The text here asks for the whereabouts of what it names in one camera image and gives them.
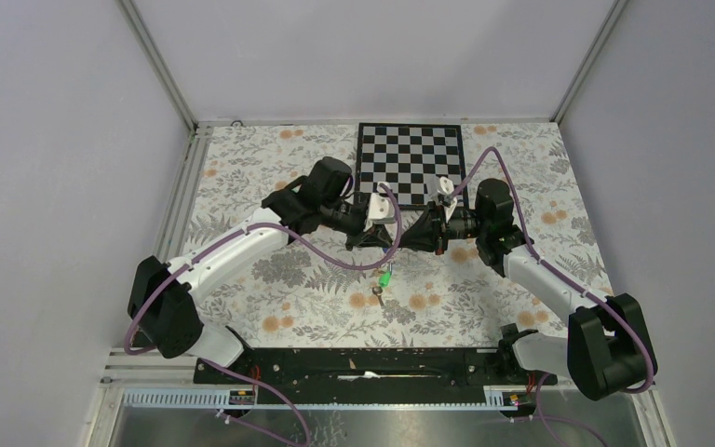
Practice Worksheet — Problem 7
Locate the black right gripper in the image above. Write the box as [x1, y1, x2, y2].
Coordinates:
[394, 199, 489, 257]

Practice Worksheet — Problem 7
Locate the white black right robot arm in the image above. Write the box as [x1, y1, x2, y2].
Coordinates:
[400, 176, 658, 400]

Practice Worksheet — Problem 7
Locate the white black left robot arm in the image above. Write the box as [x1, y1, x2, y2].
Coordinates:
[124, 156, 402, 383]

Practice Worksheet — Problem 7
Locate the green tag key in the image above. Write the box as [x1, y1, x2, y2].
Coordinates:
[371, 269, 392, 307]

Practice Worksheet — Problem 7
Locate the black white chessboard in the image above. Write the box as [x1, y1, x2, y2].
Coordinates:
[354, 123, 467, 210]

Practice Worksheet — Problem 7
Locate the floral table mat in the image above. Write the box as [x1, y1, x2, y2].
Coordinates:
[184, 123, 611, 347]

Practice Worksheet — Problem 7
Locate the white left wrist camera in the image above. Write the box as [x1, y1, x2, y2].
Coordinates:
[364, 193, 398, 231]

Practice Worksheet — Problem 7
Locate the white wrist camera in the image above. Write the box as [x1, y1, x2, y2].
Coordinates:
[426, 176, 458, 222]
[364, 193, 398, 231]

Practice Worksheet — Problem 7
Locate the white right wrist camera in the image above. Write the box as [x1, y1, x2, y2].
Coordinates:
[426, 176, 458, 222]

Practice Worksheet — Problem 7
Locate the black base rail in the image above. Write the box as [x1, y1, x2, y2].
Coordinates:
[193, 347, 542, 407]

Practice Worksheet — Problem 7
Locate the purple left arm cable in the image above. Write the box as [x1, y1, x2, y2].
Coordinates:
[123, 175, 405, 447]

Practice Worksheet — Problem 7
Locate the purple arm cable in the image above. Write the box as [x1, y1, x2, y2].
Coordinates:
[123, 175, 405, 447]
[446, 145, 658, 447]

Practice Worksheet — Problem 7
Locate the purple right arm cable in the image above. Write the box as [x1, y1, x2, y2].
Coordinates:
[446, 145, 658, 447]

